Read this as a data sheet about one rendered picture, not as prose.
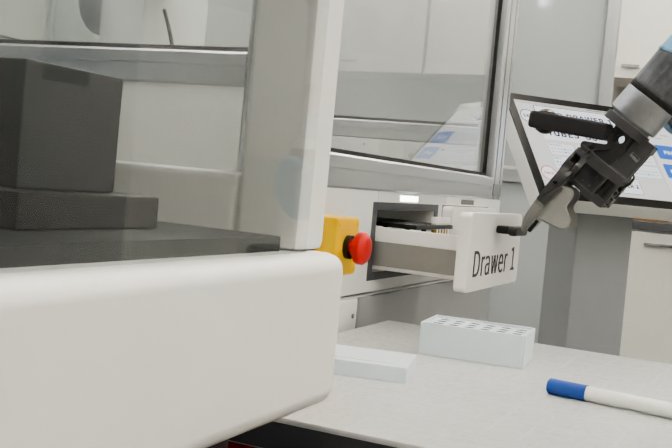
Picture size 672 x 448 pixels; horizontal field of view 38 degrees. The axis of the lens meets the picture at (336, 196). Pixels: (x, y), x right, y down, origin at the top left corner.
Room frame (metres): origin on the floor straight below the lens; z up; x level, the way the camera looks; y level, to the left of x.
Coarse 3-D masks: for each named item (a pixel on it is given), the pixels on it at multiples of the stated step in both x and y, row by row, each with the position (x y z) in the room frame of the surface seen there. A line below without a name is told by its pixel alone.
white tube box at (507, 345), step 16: (432, 320) 1.19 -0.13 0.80; (448, 320) 1.21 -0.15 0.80; (464, 320) 1.22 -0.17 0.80; (432, 336) 1.15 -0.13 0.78; (448, 336) 1.14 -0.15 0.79; (464, 336) 1.13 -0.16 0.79; (480, 336) 1.13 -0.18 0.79; (496, 336) 1.12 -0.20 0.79; (512, 336) 1.12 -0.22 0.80; (528, 336) 1.13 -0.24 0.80; (432, 352) 1.15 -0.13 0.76; (448, 352) 1.14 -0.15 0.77; (464, 352) 1.13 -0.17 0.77; (480, 352) 1.13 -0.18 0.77; (496, 352) 1.12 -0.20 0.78; (512, 352) 1.12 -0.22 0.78; (528, 352) 1.15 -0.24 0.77
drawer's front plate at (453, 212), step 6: (444, 210) 1.67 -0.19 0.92; (450, 210) 1.66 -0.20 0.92; (456, 210) 1.68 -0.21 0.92; (462, 210) 1.72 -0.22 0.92; (468, 210) 1.75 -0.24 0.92; (474, 210) 1.79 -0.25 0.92; (480, 210) 1.82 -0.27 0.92; (486, 210) 1.86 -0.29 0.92; (492, 210) 1.90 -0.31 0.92; (444, 216) 1.67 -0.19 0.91; (450, 216) 1.66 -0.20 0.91; (456, 216) 1.69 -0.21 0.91; (450, 222) 1.66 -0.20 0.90; (456, 222) 1.69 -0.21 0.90
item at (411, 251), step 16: (384, 240) 1.39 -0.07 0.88; (400, 240) 1.38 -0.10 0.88; (416, 240) 1.37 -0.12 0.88; (432, 240) 1.36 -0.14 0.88; (448, 240) 1.36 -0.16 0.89; (384, 256) 1.39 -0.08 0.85; (400, 256) 1.38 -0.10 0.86; (416, 256) 1.37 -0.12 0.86; (432, 256) 1.36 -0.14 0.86; (448, 256) 1.35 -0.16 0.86; (400, 272) 1.38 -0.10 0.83; (416, 272) 1.37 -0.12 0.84; (432, 272) 1.36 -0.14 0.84; (448, 272) 1.35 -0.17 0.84
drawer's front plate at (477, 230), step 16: (464, 224) 1.33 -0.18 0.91; (480, 224) 1.37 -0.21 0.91; (496, 224) 1.44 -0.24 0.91; (512, 224) 1.53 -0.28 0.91; (464, 240) 1.33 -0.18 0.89; (480, 240) 1.37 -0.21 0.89; (496, 240) 1.45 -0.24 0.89; (512, 240) 1.54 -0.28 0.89; (464, 256) 1.33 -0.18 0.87; (480, 256) 1.38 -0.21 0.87; (496, 256) 1.46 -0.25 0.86; (464, 272) 1.32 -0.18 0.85; (496, 272) 1.47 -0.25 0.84; (512, 272) 1.56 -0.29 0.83; (464, 288) 1.32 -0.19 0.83; (480, 288) 1.39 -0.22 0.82
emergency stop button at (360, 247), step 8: (360, 232) 1.19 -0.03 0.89; (352, 240) 1.19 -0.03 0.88; (360, 240) 1.17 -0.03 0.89; (368, 240) 1.18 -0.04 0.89; (352, 248) 1.17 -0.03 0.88; (360, 248) 1.17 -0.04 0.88; (368, 248) 1.18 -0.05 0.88; (352, 256) 1.17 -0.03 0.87; (360, 256) 1.17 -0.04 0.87; (368, 256) 1.19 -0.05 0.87; (360, 264) 1.18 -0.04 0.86
